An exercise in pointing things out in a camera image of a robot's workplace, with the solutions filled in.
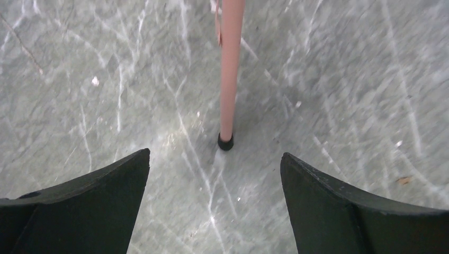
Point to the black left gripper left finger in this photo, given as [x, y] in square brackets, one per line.
[93, 213]

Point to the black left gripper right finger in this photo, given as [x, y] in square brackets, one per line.
[328, 215]

